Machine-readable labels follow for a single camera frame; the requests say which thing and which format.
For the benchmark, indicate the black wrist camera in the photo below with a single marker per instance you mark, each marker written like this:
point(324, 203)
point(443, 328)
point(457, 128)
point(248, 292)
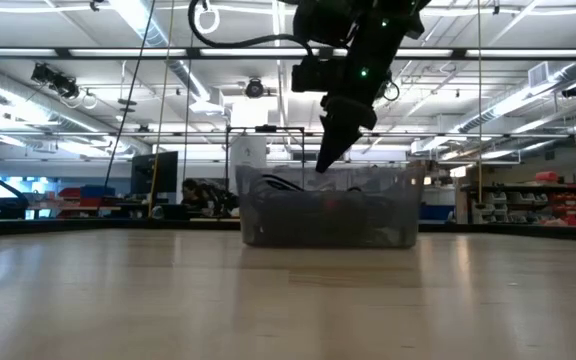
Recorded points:
point(315, 75)

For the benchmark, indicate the shelf with small parts bins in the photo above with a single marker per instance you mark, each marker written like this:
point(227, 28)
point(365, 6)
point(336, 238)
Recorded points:
point(518, 205)

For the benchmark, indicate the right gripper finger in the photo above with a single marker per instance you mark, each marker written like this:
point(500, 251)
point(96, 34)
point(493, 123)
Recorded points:
point(338, 142)

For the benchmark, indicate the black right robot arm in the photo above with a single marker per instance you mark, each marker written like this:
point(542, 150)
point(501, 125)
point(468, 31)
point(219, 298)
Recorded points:
point(383, 30)

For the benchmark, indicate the black flat monitor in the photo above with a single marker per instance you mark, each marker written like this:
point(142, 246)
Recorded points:
point(155, 172)

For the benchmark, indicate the red storage bin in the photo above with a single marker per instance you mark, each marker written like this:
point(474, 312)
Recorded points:
point(70, 193)

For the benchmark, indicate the silver ventilation duct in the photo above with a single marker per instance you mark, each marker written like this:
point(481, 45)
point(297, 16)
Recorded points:
point(28, 107)
point(168, 55)
point(518, 97)

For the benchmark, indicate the blue storage bin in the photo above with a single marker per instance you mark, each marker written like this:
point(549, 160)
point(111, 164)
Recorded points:
point(437, 211)
point(97, 191)

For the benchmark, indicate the black overhead camera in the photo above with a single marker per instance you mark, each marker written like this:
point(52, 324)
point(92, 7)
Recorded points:
point(254, 88)

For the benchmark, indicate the person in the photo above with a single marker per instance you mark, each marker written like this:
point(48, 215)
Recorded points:
point(195, 194)

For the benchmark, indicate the black ceiling speaker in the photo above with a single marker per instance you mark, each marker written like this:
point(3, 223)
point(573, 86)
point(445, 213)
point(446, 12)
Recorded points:
point(573, 90)

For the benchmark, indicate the black ceiling-mounted device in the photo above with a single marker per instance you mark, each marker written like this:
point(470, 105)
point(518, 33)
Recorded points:
point(55, 80)

